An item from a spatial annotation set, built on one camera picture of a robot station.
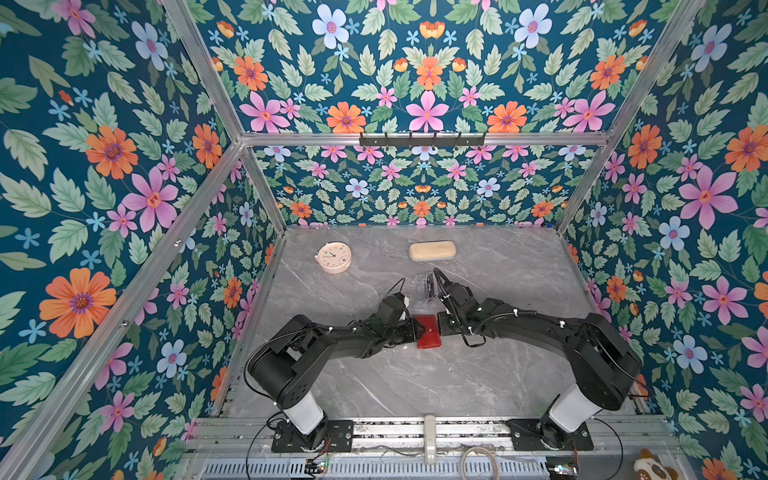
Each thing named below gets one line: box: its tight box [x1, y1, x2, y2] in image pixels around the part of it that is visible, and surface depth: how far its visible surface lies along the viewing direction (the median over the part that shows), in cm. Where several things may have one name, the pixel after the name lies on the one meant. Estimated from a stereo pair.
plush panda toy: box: [634, 448, 679, 480], surface depth 68 cm
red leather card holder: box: [414, 315, 442, 349], surface depth 91 cm
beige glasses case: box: [409, 240, 457, 261], surface depth 110 cm
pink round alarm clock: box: [314, 241, 352, 274], surface depth 110 cm
